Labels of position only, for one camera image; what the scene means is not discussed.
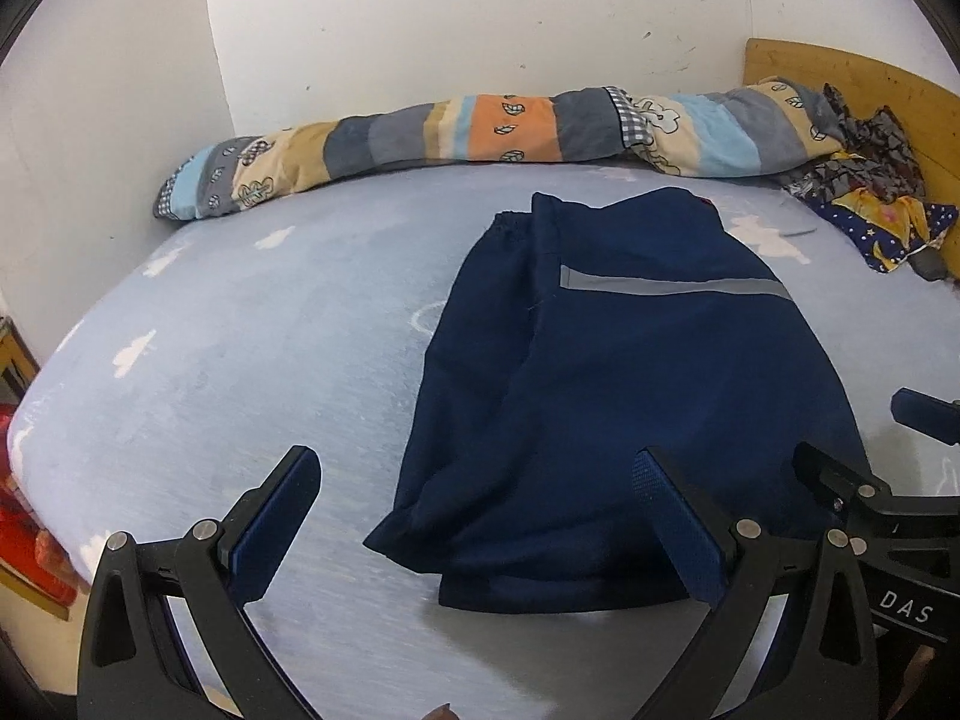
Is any yellow floral cloth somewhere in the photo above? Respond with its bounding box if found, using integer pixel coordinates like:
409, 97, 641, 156
830, 188, 934, 273

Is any grey red patterned cloth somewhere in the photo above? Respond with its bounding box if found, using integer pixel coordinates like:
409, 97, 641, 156
775, 85, 928, 205

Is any wooden headboard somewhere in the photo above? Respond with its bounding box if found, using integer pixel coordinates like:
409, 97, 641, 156
743, 37, 960, 205

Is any navy star patterned cloth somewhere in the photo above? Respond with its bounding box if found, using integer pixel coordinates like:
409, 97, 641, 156
809, 190, 958, 273

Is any wooden side table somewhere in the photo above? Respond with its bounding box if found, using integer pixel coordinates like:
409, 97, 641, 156
0, 316, 39, 405

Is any patchwork long pillow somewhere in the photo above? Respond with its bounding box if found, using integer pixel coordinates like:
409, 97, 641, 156
153, 78, 844, 223

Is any light blue cloud bedsheet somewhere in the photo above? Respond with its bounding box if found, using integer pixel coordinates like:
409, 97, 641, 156
5, 159, 960, 720

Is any navy blue work jacket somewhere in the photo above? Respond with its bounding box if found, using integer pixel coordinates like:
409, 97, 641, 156
366, 187, 867, 614

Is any red bag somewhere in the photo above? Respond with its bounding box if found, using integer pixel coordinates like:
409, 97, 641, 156
2, 403, 76, 608

